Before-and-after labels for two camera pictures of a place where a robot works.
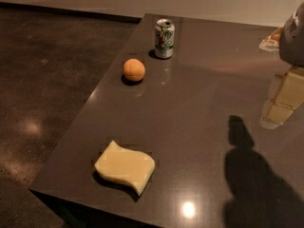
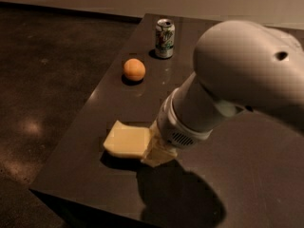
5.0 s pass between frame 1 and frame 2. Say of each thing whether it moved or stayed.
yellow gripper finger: moved
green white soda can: stayed
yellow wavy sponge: moved
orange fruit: stayed
